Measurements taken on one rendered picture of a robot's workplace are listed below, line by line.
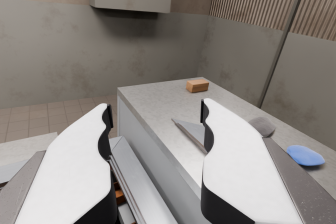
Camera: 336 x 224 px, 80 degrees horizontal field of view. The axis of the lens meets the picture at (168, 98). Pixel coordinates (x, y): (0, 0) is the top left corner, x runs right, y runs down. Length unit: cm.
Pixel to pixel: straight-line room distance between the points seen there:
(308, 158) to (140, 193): 60
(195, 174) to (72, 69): 267
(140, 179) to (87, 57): 243
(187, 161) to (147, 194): 22
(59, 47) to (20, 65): 49
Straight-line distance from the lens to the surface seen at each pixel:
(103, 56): 312
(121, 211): 101
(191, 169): 66
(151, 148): 85
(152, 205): 79
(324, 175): 88
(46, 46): 301
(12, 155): 126
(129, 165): 91
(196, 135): 76
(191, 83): 114
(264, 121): 98
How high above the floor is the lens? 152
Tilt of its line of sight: 27 degrees down
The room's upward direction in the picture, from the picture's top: 7 degrees clockwise
